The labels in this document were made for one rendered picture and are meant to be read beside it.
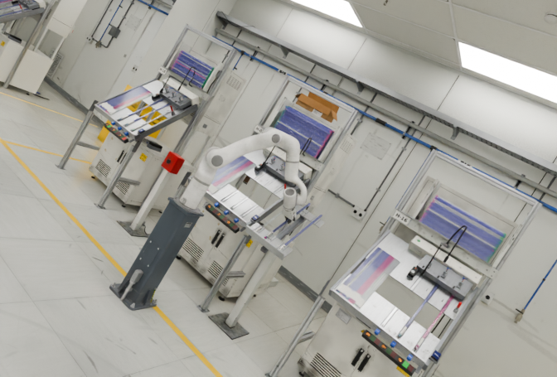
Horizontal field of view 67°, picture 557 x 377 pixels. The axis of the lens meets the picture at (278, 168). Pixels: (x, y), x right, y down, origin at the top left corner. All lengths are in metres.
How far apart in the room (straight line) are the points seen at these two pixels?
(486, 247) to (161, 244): 2.10
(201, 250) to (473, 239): 2.12
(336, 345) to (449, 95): 2.96
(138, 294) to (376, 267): 1.56
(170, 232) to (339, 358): 1.45
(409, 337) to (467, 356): 1.95
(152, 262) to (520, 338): 3.36
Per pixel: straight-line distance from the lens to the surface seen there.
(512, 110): 4.89
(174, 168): 3.81
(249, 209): 3.24
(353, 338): 3.16
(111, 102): 4.51
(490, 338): 4.69
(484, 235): 3.14
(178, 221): 2.72
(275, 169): 3.48
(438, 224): 3.16
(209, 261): 3.67
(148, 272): 2.85
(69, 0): 7.03
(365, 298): 2.86
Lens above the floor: 1.39
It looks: 4 degrees down
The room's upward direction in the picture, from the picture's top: 31 degrees clockwise
